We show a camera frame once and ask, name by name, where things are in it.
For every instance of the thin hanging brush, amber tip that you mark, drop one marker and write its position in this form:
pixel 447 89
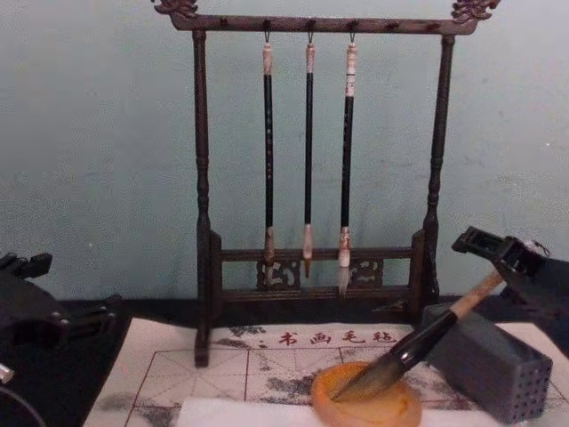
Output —
pixel 308 147

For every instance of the dark wooden brush rack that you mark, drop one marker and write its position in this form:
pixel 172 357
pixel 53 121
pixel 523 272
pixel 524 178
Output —
pixel 202 178

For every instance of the white paper sheet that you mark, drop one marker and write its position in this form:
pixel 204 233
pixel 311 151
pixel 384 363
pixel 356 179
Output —
pixel 240 413

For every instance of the black table cloth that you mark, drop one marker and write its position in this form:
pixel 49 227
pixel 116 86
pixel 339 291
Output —
pixel 66 382

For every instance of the white felt mat, red grid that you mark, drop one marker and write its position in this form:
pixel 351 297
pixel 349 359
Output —
pixel 200 378

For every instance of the hanging brush with white bristles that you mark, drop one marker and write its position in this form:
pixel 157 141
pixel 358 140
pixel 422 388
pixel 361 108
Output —
pixel 347 155

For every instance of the round orange ink dish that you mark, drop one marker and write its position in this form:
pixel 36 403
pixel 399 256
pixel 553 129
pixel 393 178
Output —
pixel 391 407

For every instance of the grey perforated rectangular block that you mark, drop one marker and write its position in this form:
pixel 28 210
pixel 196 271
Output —
pixel 484 360

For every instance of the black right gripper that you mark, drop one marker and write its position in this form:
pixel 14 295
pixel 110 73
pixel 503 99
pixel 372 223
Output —
pixel 553 284

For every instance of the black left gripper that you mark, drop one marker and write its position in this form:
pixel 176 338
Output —
pixel 26 302

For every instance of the hanging brush with dark bristles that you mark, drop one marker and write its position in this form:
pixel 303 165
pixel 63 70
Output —
pixel 268 147

